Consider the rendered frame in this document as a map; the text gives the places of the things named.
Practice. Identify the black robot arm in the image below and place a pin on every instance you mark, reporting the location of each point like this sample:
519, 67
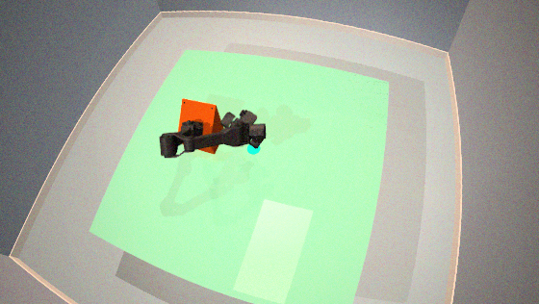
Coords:
191, 134

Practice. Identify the cyan circle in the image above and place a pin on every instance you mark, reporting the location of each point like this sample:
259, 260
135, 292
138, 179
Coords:
252, 150

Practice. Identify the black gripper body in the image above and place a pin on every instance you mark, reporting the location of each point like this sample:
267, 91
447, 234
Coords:
228, 119

